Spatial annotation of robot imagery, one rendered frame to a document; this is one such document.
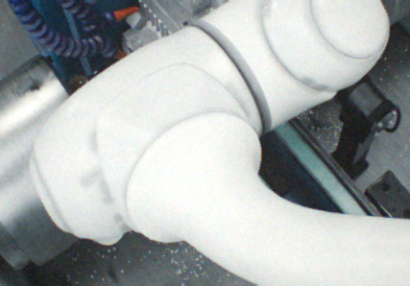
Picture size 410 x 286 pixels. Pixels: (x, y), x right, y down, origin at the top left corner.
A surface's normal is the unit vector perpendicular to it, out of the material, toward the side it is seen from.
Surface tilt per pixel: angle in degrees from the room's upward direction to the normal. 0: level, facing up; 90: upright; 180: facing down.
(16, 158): 24
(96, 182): 37
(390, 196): 0
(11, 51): 0
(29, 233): 66
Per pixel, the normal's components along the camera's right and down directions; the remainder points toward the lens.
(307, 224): -0.18, -0.74
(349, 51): 0.32, 0.17
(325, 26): 0.15, -0.01
